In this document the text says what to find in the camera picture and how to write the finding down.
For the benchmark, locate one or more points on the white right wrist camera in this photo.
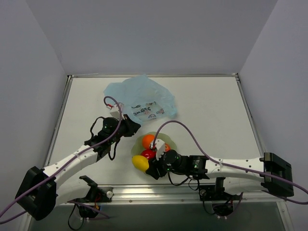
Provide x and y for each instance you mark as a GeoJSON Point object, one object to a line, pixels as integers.
{"type": "Point", "coordinates": [159, 147]}

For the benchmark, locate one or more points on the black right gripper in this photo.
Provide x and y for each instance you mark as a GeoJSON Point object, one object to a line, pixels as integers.
{"type": "Point", "coordinates": [152, 169]}

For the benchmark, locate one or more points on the light blue plastic bag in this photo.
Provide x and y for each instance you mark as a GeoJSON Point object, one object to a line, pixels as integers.
{"type": "Point", "coordinates": [140, 90]}

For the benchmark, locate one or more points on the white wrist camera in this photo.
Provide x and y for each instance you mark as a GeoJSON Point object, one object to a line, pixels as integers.
{"type": "Point", "coordinates": [114, 112]}
{"type": "Point", "coordinates": [159, 147]}

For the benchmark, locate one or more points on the red fake apple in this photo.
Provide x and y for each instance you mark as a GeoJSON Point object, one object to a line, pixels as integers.
{"type": "Point", "coordinates": [167, 147]}

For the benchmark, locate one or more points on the white printed inner bag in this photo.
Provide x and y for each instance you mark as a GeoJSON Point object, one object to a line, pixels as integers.
{"type": "Point", "coordinates": [148, 111]}

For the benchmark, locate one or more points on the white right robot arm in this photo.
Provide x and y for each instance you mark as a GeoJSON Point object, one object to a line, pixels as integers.
{"type": "Point", "coordinates": [268, 173]}

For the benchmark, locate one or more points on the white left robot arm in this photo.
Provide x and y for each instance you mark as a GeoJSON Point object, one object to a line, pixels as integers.
{"type": "Point", "coordinates": [43, 189]}

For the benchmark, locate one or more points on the yellow fake mango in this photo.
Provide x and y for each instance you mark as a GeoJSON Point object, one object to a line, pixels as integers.
{"type": "Point", "coordinates": [140, 162]}

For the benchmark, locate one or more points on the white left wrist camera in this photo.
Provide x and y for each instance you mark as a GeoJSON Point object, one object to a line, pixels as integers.
{"type": "Point", "coordinates": [114, 112]}

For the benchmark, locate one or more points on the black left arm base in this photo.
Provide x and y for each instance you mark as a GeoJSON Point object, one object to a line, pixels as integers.
{"type": "Point", "coordinates": [87, 195]}

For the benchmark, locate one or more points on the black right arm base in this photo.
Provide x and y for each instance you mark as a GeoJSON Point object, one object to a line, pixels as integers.
{"type": "Point", "coordinates": [216, 201]}

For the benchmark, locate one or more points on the orange fake orange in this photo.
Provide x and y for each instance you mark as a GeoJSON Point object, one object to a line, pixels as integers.
{"type": "Point", "coordinates": [146, 140]}

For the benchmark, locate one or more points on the aluminium front rail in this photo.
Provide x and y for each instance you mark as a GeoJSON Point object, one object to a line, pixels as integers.
{"type": "Point", "coordinates": [152, 194]}

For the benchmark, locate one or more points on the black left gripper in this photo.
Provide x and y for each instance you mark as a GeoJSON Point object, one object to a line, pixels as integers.
{"type": "Point", "coordinates": [132, 125]}

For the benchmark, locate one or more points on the red fake pomegranate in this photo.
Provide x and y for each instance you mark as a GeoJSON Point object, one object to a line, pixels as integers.
{"type": "Point", "coordinates": [148, 153]}

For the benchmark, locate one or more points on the green flower-shaped glass bowl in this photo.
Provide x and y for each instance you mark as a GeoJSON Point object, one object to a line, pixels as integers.
{"type": "Point", "coordinates": [138, 148]}

